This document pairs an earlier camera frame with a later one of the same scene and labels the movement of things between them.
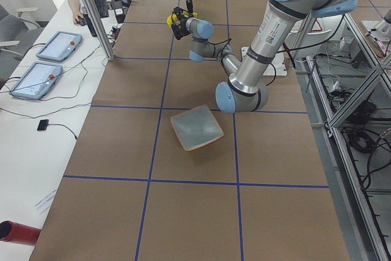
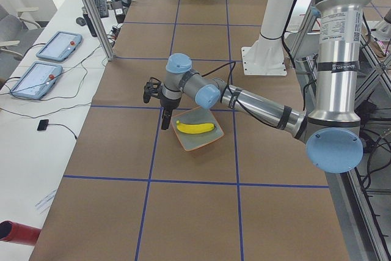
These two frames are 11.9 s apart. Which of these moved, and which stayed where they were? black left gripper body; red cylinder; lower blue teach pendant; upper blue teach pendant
Moved: black left gripper body
Stayed: lower blue teach pendant; red cylinder; upper blue teach pendant
